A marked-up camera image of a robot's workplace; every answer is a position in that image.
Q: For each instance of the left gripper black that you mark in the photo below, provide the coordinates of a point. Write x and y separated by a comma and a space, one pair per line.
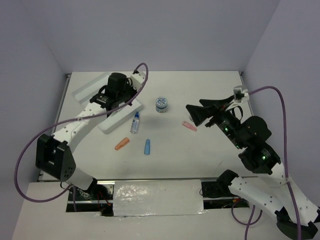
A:
128, 84

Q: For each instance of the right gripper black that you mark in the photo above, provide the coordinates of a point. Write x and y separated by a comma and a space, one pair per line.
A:
198, 112

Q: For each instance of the clear spray bottle blue cap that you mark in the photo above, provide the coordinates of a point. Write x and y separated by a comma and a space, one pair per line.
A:
135, 123

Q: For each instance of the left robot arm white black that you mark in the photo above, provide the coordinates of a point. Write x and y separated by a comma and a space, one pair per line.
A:
54, 153

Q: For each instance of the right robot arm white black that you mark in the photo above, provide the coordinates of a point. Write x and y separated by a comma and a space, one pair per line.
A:
295, 215

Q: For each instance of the pink translucent cap case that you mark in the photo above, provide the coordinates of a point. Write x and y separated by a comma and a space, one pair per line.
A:
189, 126

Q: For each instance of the white compartment tray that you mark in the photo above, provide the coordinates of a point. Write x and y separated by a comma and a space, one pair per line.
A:
114, 119

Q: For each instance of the blue white round jar left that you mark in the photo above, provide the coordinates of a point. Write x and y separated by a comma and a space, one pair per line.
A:
161, 104

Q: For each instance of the orange translucent cap case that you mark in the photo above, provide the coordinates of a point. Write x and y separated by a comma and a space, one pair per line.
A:
122, 143

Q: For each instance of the blue translucent cap case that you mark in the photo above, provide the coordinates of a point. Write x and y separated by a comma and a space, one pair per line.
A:
147, 147

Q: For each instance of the silver foil covered panel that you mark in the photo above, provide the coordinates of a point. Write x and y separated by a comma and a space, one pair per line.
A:
157, 198

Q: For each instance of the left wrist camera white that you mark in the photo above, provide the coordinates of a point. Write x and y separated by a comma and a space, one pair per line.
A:
137, 79

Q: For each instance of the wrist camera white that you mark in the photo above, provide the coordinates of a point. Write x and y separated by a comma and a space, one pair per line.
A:
137, 79
240, 96

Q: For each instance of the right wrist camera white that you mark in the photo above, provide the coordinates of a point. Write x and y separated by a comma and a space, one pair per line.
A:
240, 96

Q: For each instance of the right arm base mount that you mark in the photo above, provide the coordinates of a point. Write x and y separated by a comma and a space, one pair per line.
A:
216, 198

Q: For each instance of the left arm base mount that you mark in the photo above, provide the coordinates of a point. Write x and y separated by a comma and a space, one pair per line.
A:
101, 203

